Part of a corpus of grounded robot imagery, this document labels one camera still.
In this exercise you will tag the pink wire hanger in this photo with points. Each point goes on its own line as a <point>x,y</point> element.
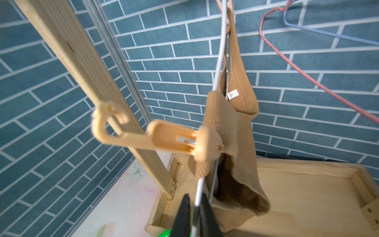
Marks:
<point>304,74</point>

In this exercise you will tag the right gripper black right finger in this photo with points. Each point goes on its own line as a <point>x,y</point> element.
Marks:
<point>208,224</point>

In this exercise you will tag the tan clothespin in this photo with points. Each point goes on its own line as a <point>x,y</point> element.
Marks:
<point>160,135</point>

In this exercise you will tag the white wire hanger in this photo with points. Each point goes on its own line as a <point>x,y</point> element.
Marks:
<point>211,118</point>

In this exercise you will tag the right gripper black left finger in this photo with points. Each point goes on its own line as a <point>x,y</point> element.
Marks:
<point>181,226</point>

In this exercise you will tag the light blue wire hanger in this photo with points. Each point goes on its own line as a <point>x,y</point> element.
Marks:
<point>355,21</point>

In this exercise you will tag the tan tank top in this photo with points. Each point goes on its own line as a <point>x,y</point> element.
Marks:
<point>238,195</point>

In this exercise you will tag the green plastic basket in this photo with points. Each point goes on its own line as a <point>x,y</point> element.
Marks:
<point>166,233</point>

